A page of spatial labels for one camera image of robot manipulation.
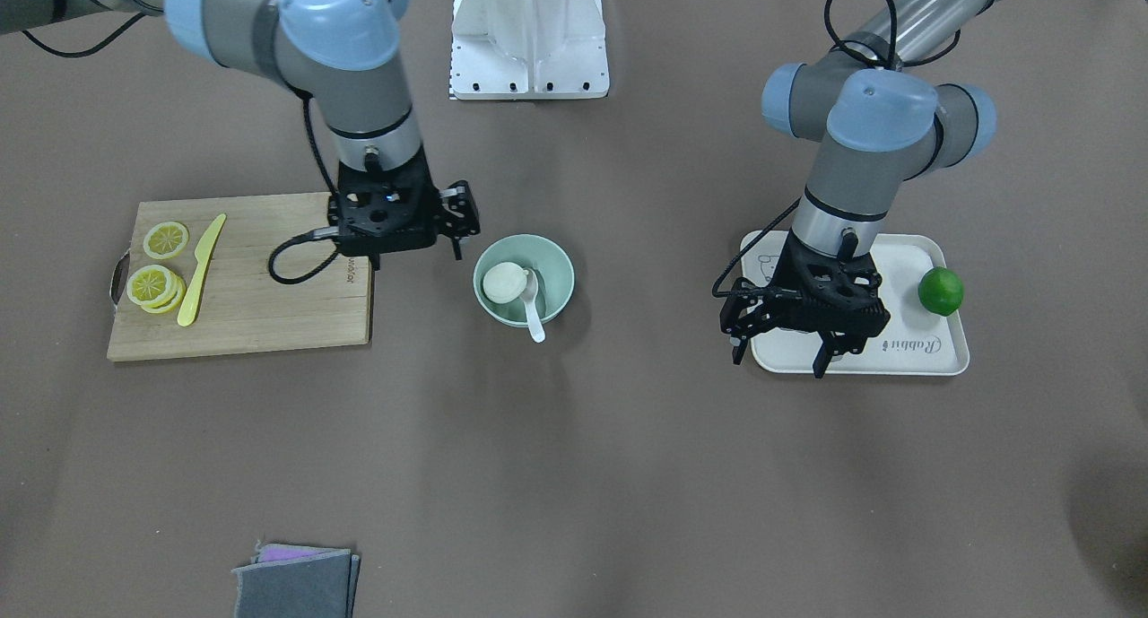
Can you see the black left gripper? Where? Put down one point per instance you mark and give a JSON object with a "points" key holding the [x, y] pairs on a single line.
{"points": [[746, 310]]}

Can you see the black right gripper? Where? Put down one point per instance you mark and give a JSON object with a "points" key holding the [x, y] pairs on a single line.
{"points": [[458, 211]]}

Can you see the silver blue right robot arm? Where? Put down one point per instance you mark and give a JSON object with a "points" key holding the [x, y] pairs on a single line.
{"points": [[343, 55]]}

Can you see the mint green bowl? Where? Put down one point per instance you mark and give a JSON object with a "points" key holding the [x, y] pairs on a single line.
{"points": [[546, 259]]}

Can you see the white ceramic spoon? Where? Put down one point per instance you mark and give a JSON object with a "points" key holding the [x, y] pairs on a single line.
{"points": [[529, 297]]}

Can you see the lemon slice single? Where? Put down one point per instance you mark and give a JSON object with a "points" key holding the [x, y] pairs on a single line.
{"points": [[165, 240]]}

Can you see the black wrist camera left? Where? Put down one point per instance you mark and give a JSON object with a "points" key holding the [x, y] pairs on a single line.
{"points": [[749, 310]]}

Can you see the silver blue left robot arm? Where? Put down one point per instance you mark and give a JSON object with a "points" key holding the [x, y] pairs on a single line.
{"points": [[876, 126]]}

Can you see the cream rabbit tray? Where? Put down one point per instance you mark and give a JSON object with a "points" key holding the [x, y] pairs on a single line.
{"points": [[916, 342]]}

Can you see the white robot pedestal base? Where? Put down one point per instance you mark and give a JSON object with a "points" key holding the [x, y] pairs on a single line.
{"points": [[528, 50]]}

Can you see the wooden cutting board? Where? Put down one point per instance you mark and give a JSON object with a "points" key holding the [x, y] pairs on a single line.
{"points": [[243, 310]]}

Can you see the grey folded cloth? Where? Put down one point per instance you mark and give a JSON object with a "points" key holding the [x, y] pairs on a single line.
{"points": [[291, 580]]}

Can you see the lemon slice stack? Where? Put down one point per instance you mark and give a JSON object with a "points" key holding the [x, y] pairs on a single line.
{"points": [[156, 289]]}

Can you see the green lime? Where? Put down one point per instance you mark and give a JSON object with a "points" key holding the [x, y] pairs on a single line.
{"points": [[941, 291]]}

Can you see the yellow plastic knife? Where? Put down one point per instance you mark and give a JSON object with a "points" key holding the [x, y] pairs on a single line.
{"points": [[188, 311]]}

